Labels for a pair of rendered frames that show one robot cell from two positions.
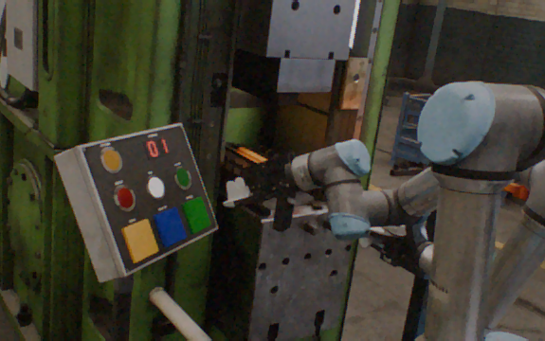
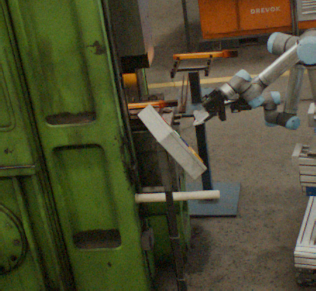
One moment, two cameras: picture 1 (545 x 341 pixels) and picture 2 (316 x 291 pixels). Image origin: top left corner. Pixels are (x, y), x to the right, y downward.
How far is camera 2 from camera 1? 2.53 m
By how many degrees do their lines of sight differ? 37
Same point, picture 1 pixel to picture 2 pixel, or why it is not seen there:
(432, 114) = (304, 51)
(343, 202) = (254, 94)
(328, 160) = (240, 82)
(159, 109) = (117, 106)
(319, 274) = not seen: hidden behind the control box
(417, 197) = (272, 77)
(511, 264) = (297, 83)
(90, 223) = (185, 158)
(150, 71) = (111, 89)
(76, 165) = (173, 139)
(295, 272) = not seen: hidden behind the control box
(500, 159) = not seen: outside the picture
